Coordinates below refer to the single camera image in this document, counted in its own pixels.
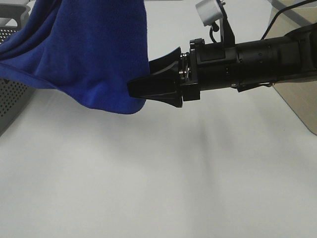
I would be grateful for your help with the beige storage box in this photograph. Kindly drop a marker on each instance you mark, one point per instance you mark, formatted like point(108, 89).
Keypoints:
point(300, 97)

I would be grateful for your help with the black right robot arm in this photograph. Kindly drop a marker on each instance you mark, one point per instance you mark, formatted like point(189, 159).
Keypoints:
point(179, 77)

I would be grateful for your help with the grey perforated plastic basket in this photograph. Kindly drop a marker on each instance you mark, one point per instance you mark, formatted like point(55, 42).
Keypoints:
point(14, 96)

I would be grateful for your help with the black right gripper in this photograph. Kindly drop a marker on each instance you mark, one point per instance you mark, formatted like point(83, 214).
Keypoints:
point(209, 66)

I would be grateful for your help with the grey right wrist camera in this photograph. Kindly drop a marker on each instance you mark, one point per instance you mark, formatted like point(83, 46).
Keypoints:
point(210, 11)

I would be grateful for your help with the blue microfibre towel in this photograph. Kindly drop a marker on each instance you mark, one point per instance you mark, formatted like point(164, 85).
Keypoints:
point(87, 49)

